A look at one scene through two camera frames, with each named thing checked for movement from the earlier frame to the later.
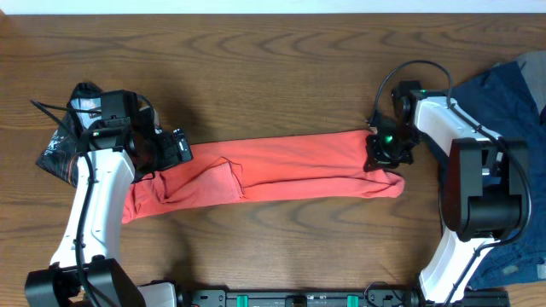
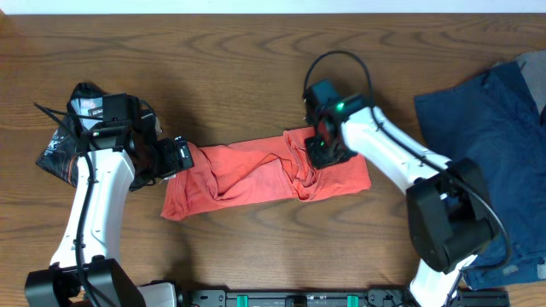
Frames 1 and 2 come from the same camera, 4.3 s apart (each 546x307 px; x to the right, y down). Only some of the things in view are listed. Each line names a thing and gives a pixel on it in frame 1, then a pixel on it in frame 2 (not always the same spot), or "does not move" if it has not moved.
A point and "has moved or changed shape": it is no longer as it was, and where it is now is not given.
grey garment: x=532 y=67 does not move
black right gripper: x=380 y=159 to x=319 y=161
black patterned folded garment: x=59 y=153 does not move
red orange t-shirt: x=225 y=173 has moved or changed shape
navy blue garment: x=502 y=101 does not move
